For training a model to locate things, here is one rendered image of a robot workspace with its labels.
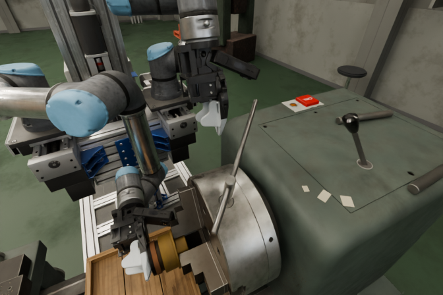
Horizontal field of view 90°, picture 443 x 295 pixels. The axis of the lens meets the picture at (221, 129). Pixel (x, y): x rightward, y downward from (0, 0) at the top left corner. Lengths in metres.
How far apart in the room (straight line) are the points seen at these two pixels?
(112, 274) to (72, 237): 1.34
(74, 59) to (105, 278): 0.85
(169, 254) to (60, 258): 1.58
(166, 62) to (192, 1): 0.59
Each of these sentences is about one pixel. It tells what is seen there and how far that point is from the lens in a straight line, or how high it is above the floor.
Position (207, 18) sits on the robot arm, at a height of 1.58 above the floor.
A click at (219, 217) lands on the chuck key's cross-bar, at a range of 0.42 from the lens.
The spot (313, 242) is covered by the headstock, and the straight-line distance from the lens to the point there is 0.51.
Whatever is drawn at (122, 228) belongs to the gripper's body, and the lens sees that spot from 0.67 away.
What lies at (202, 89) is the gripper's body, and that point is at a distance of 0.46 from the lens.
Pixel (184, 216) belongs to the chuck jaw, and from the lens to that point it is 0.60.
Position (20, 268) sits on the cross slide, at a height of 0.97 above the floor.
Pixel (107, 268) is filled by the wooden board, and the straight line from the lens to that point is 0.90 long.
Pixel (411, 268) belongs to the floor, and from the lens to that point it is 2.20.
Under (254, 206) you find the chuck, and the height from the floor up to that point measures 1.22.
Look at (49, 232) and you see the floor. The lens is 2.31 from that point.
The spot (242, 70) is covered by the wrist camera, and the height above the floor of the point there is 1.48.
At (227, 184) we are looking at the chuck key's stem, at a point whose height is 1.31.
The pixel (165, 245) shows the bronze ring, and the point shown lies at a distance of 0.60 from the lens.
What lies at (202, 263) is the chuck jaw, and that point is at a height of 1.10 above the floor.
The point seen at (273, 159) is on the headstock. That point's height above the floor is 1.25.
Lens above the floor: 1.65
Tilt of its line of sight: 35 degrees down
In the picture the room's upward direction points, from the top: straight up
